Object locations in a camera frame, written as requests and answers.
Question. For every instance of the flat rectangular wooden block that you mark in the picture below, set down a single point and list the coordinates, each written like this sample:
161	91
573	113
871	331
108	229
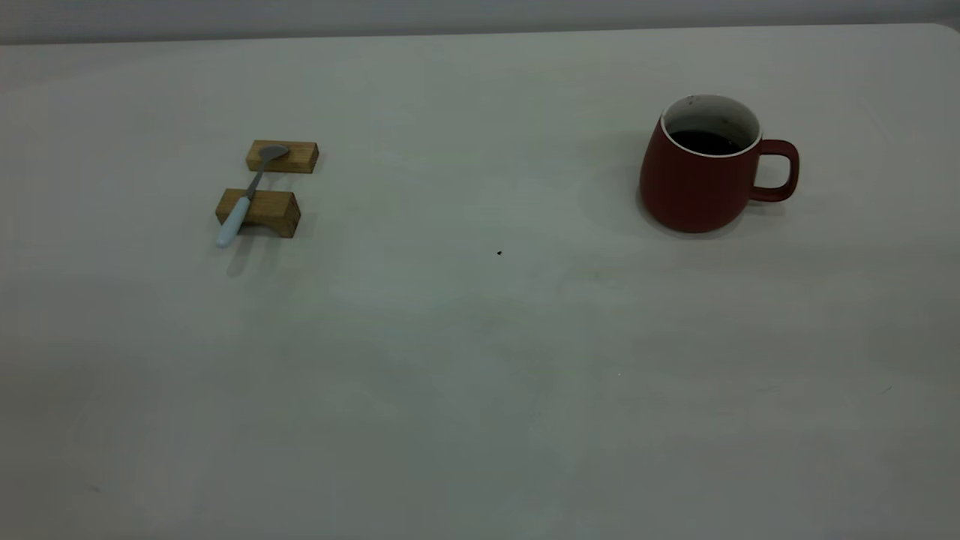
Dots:
300	157

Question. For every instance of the red ceramic mug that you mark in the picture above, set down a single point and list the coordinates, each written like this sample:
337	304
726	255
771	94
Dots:
690	191

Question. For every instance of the arched wooden block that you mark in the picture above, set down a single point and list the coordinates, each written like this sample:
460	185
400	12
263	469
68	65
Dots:
274	208

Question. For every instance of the dark coffee liquid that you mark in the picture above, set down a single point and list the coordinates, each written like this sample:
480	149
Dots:
705	142

